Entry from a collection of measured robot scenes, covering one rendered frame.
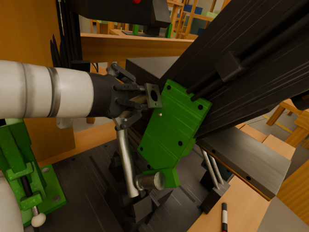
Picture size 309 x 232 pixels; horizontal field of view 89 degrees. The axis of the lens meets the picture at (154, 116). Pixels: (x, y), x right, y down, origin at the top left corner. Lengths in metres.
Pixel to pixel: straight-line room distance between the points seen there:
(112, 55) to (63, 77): 0.45
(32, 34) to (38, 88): 0.28
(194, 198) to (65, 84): 0.52
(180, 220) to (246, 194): 0.29
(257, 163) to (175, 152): 0.22
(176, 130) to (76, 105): 0.20
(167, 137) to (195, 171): 0.34
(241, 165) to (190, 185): 0.25
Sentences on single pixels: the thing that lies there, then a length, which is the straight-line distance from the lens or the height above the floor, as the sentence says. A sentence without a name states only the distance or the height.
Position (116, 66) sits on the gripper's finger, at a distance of 0.33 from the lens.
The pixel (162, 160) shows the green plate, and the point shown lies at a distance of 0.39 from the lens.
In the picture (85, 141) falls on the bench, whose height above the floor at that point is 0.88.
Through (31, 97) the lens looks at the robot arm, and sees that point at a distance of 0.23.
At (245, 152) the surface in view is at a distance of 0.49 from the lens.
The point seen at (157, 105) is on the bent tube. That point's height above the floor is 1.22.
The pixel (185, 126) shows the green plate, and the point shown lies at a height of 1.21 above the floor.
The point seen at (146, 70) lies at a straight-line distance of 0.49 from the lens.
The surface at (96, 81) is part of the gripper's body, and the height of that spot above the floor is 1.29.
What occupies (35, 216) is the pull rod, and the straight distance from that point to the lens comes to 0.51.
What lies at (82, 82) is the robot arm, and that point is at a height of 1.29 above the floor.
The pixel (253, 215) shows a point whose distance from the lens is 0.70.
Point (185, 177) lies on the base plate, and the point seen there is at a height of 0.90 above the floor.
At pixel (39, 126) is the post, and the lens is 0.60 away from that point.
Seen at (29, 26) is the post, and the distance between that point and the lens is 0.49.
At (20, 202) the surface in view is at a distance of 0.49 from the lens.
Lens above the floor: 1.40
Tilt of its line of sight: 34 degrees down
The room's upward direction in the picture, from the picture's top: 13 degrees clockwise
